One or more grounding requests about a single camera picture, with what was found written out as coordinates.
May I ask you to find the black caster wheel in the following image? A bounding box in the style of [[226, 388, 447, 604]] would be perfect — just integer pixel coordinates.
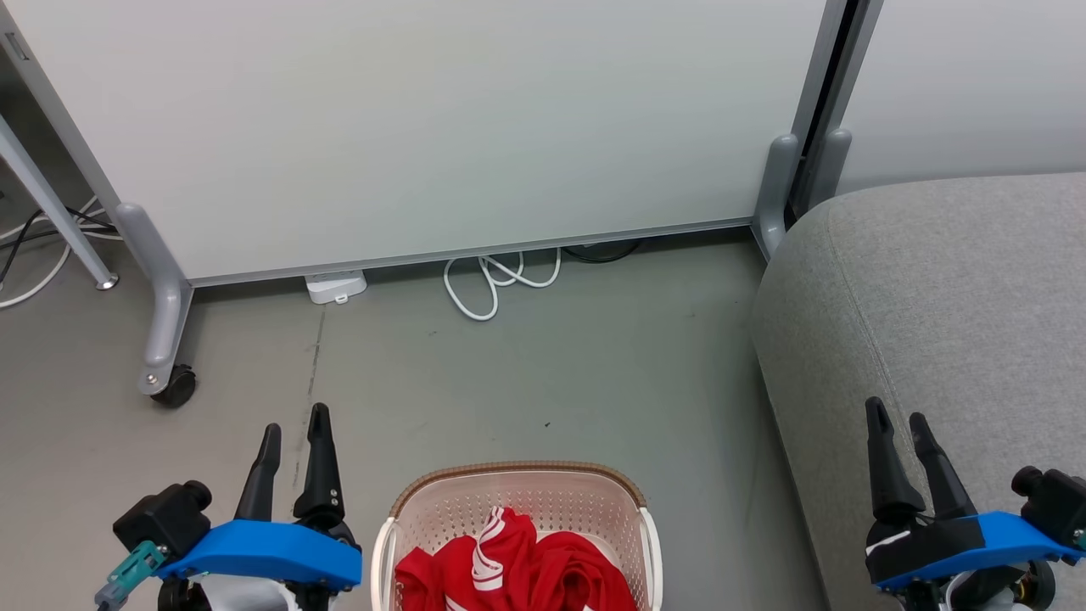
[[151, 364, 198, 409]]

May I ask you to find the teal cable connector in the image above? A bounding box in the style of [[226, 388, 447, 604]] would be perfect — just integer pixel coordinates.
[[95, 541, 169, 611]]

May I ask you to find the grey fabric sofa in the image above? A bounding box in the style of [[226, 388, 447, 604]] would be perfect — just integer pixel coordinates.
[[751, 172, 1086, 611]]

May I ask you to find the black floor cable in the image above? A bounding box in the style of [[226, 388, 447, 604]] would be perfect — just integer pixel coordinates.
[[562, 240, 643, 264]]

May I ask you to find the white power adapter box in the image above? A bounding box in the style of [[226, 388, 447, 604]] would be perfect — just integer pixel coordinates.
[[305, 270, 367, 305]]

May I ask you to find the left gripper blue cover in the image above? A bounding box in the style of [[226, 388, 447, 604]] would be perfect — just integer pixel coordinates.
[[155, 402, 364, 611]]

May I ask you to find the white partition panel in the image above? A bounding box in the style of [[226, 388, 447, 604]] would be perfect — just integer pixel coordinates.
[[827, 0, 1086, 198], [0, 0, 849, 289]]

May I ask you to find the grey metal table leg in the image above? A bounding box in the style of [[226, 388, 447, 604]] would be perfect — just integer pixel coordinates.
[[0, 115, 120, 292]]

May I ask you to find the grey partition foot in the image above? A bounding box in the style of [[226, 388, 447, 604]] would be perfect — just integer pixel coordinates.
[[752, 133, 803, 261], [806, 127, 853, 213], [115, 202, 196, 397]]

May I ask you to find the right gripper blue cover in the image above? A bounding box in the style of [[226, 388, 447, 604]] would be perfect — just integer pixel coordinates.
[[864, 396, 1086, 611]]

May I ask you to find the beige plastic laundry basket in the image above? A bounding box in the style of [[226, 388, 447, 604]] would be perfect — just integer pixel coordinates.
[[371, 461, 663, 611]]

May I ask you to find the long white cable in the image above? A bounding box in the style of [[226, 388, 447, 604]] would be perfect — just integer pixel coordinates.
[[0, 197, 124, 311]]

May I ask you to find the coiled white cable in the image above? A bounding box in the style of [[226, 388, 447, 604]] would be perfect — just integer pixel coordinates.
[[443, 248, 563, 322]]

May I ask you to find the red garment with white stripes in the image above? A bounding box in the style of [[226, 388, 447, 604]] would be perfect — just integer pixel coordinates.
[[395, 507, 639, 611]]

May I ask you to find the thin black cable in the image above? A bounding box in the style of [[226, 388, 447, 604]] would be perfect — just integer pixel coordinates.
[[0, 208, 117, 285]]

